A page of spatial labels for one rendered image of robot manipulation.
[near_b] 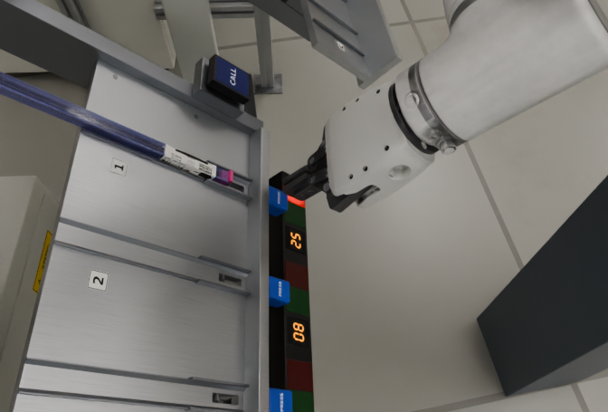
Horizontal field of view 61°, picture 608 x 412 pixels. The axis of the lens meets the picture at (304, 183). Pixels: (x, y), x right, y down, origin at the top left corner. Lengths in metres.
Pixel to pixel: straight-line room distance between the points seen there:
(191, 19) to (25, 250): 0.38
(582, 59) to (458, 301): 0.98
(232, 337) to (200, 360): 0.04
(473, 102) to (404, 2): 1.56
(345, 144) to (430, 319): 0.86
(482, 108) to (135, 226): 0.31
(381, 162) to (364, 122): 0.05
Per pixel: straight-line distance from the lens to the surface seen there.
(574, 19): 0.42
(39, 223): 0.80
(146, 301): 0.47
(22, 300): 0.77
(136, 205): 0.50
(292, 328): 0.58
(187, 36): 0.79
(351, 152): 0.50
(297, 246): 0.62
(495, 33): 0.43
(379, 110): 0.49
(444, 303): 1.33
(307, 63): 1.73
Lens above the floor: 1.22
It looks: 58 degrees down
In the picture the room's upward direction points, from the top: straight up
